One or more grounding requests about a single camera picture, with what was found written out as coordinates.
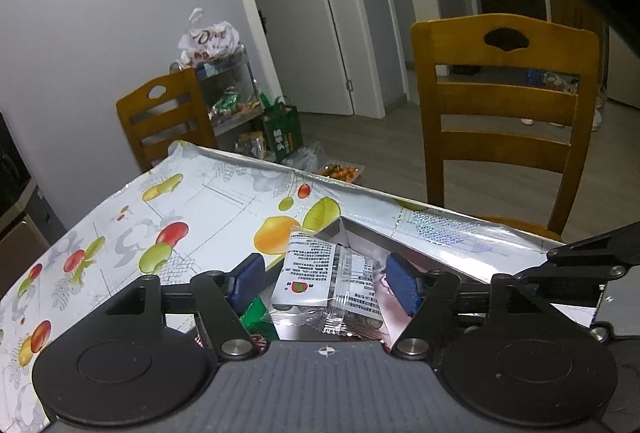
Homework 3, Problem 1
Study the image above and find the white refrigerator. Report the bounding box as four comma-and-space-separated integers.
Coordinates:
595, 0, 640, 108

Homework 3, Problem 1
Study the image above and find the metal shelf rack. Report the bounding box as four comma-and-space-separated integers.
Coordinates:
170, 45, 266, 156

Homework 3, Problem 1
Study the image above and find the green tote bag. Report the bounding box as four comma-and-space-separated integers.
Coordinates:
261, 95, 304, 164

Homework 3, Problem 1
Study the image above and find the white door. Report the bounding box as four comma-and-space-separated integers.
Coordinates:
305, 0, 388, 118

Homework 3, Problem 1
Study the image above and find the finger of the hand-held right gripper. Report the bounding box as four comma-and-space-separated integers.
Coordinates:
517, 262, 640, 295
546, 220, 640, 266

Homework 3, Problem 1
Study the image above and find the wooden chair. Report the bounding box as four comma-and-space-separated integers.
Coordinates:
410, 14, 601, 244
116, 68, 218, 174

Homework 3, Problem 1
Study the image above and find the clear packet pink candy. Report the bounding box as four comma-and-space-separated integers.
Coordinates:
271, 229, 401, 343

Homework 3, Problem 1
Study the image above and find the fruit printed tablecloth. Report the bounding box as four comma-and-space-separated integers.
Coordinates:
0, 140, 563, 433

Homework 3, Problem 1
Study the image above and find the black tea bar machine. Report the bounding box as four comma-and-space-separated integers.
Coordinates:
0, 113, 38, 234

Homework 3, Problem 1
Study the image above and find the green prawn cracker bag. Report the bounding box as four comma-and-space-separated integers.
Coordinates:
239, 297, 275, 344

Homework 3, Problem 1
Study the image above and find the white printed plastic bag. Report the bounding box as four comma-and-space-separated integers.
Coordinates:
177, 8, 242, 66

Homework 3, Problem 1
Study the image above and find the tray of small oranges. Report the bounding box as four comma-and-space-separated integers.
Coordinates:
315, 162, 368, 186

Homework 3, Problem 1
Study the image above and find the grey cardboard box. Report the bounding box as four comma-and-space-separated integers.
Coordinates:
320, 215, 598, 329

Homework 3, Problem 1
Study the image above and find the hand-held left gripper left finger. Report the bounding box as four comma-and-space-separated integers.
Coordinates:
102, 253, 265, 360

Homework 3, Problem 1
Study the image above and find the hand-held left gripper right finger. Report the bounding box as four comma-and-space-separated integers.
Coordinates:
384, 252, 563, 360

